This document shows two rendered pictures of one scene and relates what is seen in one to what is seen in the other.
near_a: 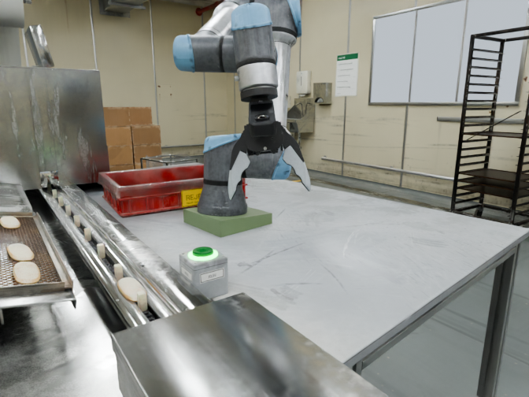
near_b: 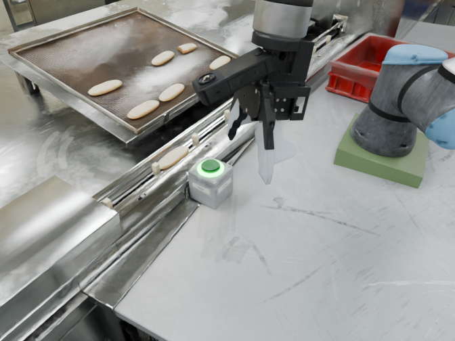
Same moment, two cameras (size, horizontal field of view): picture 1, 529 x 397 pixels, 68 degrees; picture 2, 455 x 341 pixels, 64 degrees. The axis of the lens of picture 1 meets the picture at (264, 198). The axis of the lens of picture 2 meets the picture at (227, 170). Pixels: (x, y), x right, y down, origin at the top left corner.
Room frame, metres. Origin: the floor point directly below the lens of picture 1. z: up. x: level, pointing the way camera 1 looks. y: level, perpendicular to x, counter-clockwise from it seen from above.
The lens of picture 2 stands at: (0.53, -0.44, 1.38)
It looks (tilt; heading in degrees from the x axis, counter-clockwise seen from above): 40 degrees down; 70
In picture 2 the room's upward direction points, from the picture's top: straight up
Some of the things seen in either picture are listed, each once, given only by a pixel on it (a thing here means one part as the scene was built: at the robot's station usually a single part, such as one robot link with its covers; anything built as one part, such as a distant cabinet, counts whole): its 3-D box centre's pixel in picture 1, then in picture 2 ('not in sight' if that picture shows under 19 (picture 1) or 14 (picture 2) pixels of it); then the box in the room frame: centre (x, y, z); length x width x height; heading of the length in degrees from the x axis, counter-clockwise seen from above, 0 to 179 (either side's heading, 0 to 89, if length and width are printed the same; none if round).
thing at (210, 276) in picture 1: (202, 281); (210, 187); (0.69, 0.12, 0.84); 0.08 x 0.08 x 0.11; 35
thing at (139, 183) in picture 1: (174, 185); (418, 78); (1.44, 0.34, 0.88); 0.49 x 0.34 x 0.10; 122
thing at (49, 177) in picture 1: (49, 179); (339, 22); (1.47, 0.82, 0.90); 0.06 x 0.01 x 0.06; 125
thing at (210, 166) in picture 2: (202, 254); (210, 168); (0.69, 0.12, 0.90); 0.04 x 0.04 x 0.02
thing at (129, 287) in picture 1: (131, 287); (172, 156); (0.64, 0.24, 0.86); 0.10 x 0.04 x 0.01; 35
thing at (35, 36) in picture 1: (40, 58); not in sight; (2.85, 1.55, 1.48); 0.34 x 0.12 x 0.38; 35
